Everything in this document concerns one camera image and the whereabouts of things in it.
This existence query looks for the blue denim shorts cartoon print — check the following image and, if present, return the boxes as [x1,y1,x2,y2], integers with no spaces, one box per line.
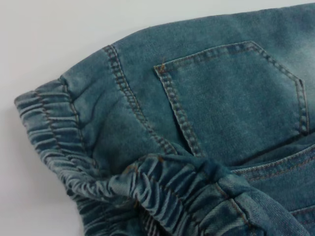
[13,3,315,236]

